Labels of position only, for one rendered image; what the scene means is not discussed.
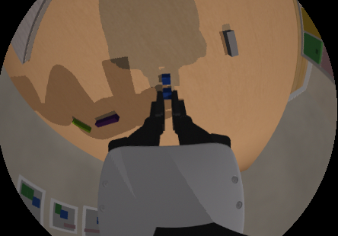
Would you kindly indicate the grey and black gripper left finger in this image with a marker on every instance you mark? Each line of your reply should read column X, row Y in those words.
column 146, row 134

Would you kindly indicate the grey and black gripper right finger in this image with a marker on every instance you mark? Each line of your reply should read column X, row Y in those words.
column 188, row 132

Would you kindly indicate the small blue block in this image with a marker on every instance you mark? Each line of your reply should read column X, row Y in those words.
column 167, row 93
column 166, row 79

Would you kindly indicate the lime green rod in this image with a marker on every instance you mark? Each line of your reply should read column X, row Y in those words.
column 81, row 125

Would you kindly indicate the dark purple rod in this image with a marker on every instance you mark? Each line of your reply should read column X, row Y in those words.
column 107, row 120

